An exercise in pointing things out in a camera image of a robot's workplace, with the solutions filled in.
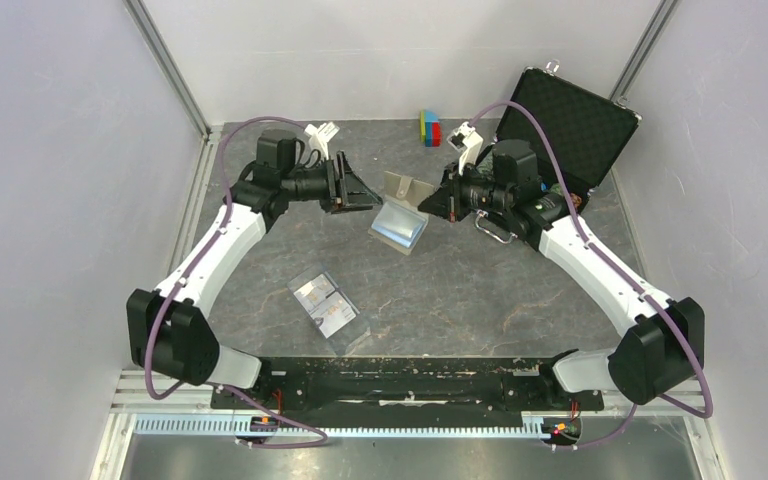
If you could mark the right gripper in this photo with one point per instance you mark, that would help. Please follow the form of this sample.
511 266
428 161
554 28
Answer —
447 201

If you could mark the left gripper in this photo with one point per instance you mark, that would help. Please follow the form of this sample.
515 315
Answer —
346 191

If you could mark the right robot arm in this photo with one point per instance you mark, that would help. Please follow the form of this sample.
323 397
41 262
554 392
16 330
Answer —
661 339

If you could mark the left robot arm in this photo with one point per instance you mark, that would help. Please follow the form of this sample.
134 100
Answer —
168 326

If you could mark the upper credit card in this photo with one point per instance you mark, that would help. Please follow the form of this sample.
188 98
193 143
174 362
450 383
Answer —
314 292

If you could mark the credit card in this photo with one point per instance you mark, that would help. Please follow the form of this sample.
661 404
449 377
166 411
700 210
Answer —
314 292
333 314

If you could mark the lower credit card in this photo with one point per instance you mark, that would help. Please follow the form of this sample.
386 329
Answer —
333 314

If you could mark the clear plastic card sleeve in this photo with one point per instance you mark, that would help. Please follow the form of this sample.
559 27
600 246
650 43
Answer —
350 336

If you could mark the colourful toy block stack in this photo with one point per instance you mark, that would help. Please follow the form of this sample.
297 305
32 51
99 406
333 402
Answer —
430 129

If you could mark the black poker chip case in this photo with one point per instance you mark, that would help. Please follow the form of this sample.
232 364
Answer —
553 145

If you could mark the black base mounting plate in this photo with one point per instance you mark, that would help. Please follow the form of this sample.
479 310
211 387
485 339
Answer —
414 392

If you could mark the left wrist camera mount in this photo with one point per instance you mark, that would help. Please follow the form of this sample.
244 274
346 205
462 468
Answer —
319 137

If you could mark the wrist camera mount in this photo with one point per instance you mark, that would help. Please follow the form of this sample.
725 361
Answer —
468 143
319 137

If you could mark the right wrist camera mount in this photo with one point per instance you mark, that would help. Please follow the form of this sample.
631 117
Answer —
468 143

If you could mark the white slotted cable duct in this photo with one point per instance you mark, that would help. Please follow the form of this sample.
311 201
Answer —
247 426

